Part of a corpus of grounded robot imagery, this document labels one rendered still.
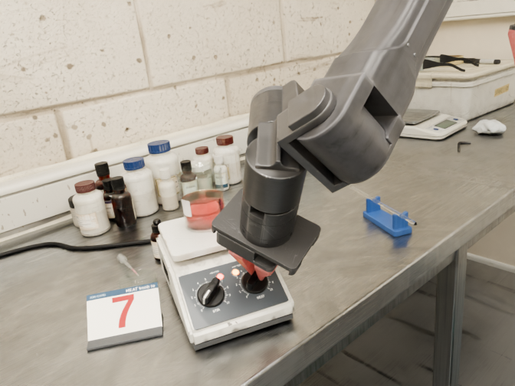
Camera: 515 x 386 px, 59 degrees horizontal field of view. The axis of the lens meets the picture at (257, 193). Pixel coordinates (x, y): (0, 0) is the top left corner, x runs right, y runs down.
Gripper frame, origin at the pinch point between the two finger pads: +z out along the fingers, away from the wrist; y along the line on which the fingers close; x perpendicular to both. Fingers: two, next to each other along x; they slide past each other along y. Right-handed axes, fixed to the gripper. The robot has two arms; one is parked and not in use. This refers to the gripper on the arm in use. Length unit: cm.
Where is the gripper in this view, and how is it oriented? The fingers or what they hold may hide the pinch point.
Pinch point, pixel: (259, 270)
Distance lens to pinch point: 55.6
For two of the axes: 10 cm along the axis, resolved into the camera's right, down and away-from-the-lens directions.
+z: -0.8, 6.6, 7.5
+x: -5.2, 6.2, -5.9
